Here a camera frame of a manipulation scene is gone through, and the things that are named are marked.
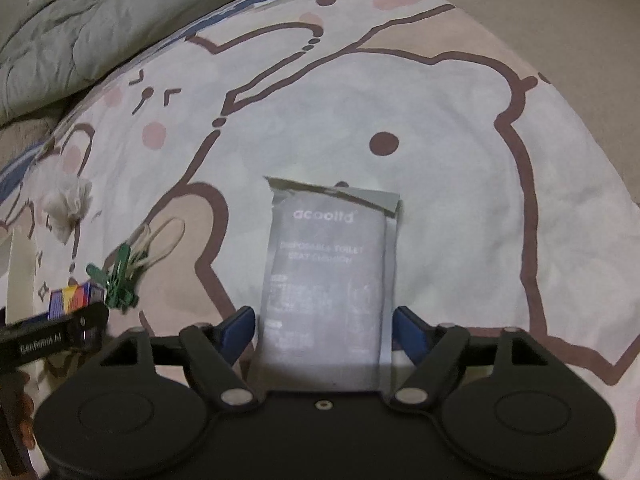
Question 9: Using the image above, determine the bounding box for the green plastic clothespin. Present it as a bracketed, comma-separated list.
[86, 242, 138, 311]

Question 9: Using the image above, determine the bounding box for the white crumpled tissue wad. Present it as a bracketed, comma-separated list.
[41, 175, 93, 238]

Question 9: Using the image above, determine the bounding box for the colourful small card box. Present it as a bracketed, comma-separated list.
[47, 282, 106, 318]

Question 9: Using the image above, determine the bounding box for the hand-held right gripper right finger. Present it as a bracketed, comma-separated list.
[391, 306, 552, 406]

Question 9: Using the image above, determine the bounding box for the printed cartoon blanket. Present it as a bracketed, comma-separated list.
[0, 0, 636, 480]

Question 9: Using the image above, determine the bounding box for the beige fleece pillow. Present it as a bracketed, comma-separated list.
[0, 115, 71, 171]

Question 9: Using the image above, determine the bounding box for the grey quilted duvet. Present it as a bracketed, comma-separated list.
[0, 0, 371, 121]

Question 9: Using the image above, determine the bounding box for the grey foil packet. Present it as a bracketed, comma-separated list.
[261, 176, 401, 393]

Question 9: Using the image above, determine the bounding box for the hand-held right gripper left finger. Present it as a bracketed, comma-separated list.
[97, 306, 258, 406]

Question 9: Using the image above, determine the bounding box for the beige rubber band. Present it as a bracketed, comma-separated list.
[131, 217, 187, 267]

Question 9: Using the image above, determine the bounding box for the white cardboard box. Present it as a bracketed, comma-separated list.
[5, 230, 38, 326]

